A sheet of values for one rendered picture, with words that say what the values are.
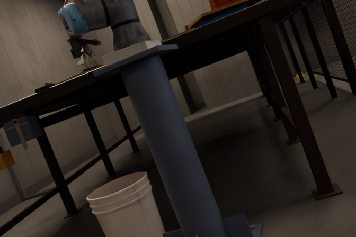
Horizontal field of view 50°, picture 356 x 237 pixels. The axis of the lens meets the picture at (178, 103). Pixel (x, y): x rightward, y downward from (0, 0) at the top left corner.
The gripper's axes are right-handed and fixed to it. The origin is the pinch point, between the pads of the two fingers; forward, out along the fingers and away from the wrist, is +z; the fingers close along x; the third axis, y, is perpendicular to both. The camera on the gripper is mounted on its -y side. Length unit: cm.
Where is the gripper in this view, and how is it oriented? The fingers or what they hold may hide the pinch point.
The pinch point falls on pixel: (94, 68)
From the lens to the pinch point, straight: 211.5
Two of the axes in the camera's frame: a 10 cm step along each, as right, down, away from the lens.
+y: -9.0, 3.8, 2.2
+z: 4.0, 9.2, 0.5
